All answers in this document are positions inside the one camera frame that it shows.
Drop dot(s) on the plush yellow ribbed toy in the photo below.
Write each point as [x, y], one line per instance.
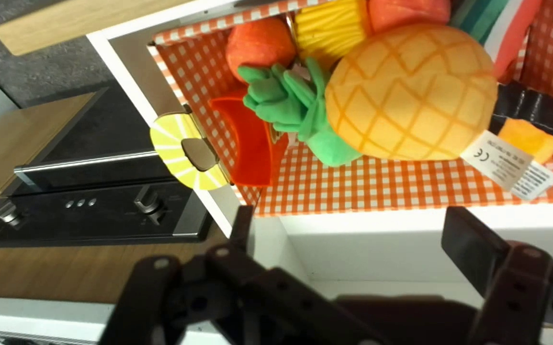
[329, 28]

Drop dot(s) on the basket with orange checked lining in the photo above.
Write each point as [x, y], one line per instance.
[353, 187]

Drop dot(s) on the white and wood kitchen unit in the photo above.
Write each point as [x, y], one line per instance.
[353, 244]

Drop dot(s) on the white drawer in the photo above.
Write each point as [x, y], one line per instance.
[41, 318]

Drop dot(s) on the silver oven knob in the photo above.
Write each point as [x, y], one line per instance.
[7, 213]
[149, 205]

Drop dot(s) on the red felt slice toy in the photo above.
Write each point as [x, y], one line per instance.
[252, 143]

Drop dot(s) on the plush pineapple toy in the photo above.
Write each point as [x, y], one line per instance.
[410, 91]

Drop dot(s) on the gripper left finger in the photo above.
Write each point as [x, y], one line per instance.
[152, 306]

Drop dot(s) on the plush watermelon slice toy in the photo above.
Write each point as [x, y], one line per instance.
[501, 24]

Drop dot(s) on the plush sushi toy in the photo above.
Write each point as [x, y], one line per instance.
[535, 115]

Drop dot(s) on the plush lemon slice toy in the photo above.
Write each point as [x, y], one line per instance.
[171, 139]

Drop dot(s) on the plush red round toy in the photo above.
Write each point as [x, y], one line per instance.
[408, 12]

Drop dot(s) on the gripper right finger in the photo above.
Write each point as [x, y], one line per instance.
[511, 287]

